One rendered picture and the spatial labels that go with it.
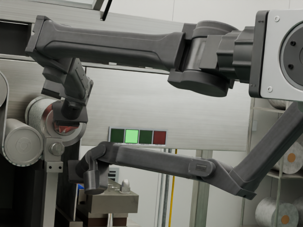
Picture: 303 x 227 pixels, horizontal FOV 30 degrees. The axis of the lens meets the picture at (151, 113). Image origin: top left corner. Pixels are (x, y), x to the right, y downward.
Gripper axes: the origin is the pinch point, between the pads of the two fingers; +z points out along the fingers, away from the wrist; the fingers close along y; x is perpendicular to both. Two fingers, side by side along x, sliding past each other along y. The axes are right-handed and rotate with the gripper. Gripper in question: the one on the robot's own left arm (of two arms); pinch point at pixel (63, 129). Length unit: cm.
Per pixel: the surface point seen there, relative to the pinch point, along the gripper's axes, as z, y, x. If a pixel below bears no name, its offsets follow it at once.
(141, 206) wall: 263, 142, 113
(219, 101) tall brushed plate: 21, 75, 34
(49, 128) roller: 2.6, -3.6, 2.3
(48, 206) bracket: 15.3, -2.7, -17.8
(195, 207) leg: 66, 77, 8
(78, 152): 8.9, 6.9, -2.2
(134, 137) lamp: 31, 38, 20
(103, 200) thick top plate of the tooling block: 15.0, 15.1, -16.0
